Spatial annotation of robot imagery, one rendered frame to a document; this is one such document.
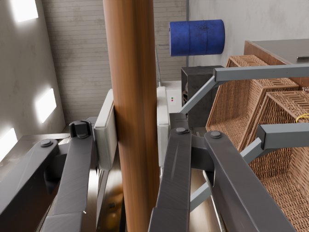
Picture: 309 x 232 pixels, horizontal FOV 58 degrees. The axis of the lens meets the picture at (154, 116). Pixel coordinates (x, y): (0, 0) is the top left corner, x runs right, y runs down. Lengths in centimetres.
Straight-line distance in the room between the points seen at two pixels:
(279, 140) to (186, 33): 411
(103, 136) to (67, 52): 950
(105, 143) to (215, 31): 463
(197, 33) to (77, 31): 545
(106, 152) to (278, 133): 51
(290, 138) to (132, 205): 49
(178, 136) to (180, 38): 452
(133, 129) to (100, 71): 940
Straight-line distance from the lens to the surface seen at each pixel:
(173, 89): 651
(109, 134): 17
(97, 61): 951
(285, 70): 115
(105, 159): 17
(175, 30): 469
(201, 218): 126
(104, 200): 117
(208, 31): 475
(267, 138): 64
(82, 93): 993
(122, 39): 17
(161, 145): 16
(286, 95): 120
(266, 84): 129
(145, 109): 18
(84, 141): 16
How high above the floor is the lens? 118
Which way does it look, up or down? level
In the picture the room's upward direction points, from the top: 93 degrees counter-clockwise
